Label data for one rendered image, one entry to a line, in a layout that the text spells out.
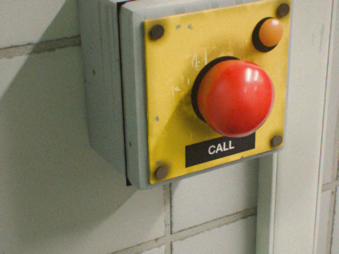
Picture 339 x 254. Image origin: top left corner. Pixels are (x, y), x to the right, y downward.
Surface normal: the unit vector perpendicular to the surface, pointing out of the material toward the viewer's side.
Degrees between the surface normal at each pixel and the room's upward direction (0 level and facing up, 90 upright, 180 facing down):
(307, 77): 90
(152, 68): 90
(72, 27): 90
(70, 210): 90
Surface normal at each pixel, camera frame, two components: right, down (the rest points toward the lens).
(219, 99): -0.06, 0.19
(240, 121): 0.43, 0.44
